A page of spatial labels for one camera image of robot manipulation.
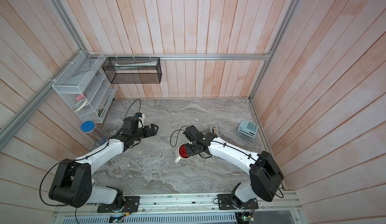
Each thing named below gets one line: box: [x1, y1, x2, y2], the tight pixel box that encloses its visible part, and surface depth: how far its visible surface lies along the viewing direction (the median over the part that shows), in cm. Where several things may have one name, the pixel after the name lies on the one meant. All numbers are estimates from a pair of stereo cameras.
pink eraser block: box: [75, 93, 84, 102], surface depth 84 cm
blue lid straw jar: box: [80, 120, 109, 147], surface depth 84 cm
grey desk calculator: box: [237, 119, 259, 139], surface depth 103 cm
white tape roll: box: [73, 98, 88, 112], surface depth 81 cm
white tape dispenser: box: [210, 125, 219, 135], surface depth 99 cm
